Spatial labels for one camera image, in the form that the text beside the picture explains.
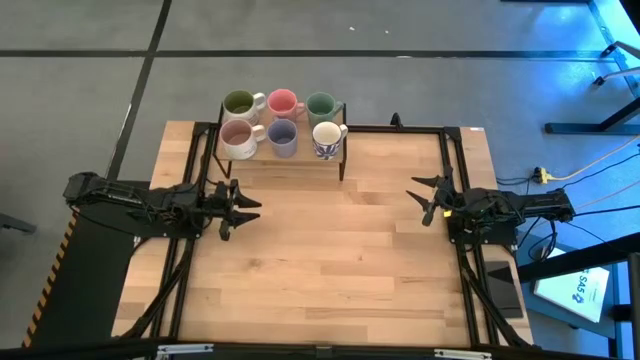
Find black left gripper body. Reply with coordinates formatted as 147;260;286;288
198;178;240;227

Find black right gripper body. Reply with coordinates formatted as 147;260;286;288
434;166;496;235

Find white mug mauve inside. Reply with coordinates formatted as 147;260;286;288
218;118;267;161

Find lavender mug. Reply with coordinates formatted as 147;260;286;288
265;118;300;160

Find white mug olive inside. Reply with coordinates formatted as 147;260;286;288
221;89;267;126

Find pink mug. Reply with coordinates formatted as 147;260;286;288
266;88;306;123

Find white blue floral mug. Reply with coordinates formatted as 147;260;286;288
311;121;350;162

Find teal green mug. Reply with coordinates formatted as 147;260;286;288
305;91;346;128

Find wooden shelf black legs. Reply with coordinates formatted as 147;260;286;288
212;102;349;182

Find black tablet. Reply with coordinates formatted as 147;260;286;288
483;259;525;320

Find black slanted beam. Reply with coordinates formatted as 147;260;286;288
516;232;640;285

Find white printed sign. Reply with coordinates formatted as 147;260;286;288
532;247;612;324

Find black crossbar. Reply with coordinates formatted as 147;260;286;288
0;338;640;360

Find black mat hazard stripe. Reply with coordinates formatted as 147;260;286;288
20;178;152;349

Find black desk foot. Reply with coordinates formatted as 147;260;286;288
543;97;640;136

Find dark metal stand foot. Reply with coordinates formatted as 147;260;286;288
0;212;39;236

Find grey chair base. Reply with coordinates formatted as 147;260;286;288
593;40;640;87

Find black aluminium table frame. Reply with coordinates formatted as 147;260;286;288
112;112;536;351

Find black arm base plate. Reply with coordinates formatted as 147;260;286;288
132;199;207;240
446;219;519;247

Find yellow extension cable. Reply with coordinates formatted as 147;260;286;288
549;133;640;182

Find black power cable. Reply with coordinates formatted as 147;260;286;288
519;202;640;264

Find silver metal bracket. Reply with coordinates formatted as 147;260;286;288
433;348;494;360
155;342;215;357

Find black upright post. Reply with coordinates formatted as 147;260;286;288
607;252;640;360

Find blue-lit metal rail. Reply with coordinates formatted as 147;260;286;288
587;0;640;99

